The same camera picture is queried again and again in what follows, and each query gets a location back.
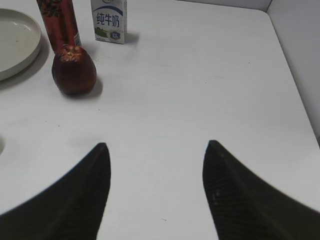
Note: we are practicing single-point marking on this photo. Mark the white milk carton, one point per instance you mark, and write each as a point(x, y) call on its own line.
point(109, 20)

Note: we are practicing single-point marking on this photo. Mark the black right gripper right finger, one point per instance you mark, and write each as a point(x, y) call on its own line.
point(245, 207)

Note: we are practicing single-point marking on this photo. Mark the pale green plate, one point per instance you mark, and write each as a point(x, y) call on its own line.
point(20, 41)

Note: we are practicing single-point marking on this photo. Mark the red drink bottle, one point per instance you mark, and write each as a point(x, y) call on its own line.
point(60, 23)

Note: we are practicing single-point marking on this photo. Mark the dark red mangosteen fruit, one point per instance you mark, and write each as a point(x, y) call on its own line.
point(73, 70)

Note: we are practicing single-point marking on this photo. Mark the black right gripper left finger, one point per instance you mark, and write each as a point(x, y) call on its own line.
point(70, 209)

